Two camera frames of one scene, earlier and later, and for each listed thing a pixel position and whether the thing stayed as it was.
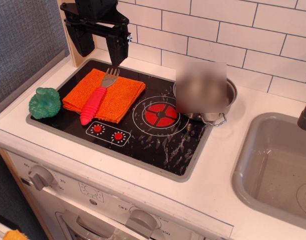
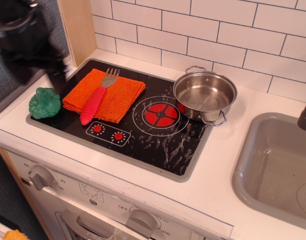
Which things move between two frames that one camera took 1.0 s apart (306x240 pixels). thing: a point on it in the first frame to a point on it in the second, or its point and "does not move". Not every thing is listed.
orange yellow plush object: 14,235 does not move
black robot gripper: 104,16 to 22,37
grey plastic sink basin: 272,167 does not move
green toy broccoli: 46,102 does not move
